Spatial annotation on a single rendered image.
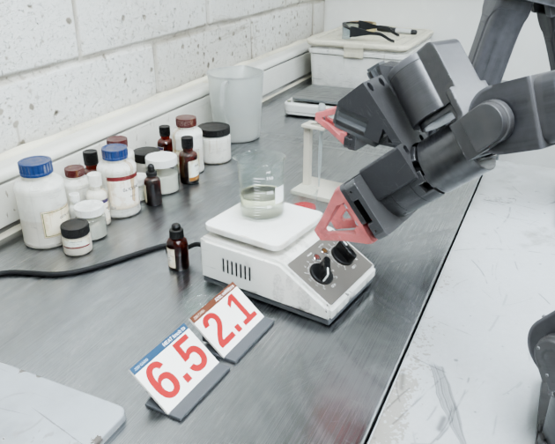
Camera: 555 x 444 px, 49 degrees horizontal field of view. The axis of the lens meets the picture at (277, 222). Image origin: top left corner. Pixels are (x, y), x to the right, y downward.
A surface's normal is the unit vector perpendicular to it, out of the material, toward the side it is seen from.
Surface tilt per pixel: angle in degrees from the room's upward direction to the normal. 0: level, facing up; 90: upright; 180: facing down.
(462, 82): 48
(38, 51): 90
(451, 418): 0
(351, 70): 93
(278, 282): 90
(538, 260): 0
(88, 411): 0
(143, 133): 90
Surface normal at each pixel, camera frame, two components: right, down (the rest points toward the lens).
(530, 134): -0.80, 0.25
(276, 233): 0.00, -0.90
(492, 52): 0.00, 0.42
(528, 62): -0.42, 0.39
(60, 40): 0.91, 0.18
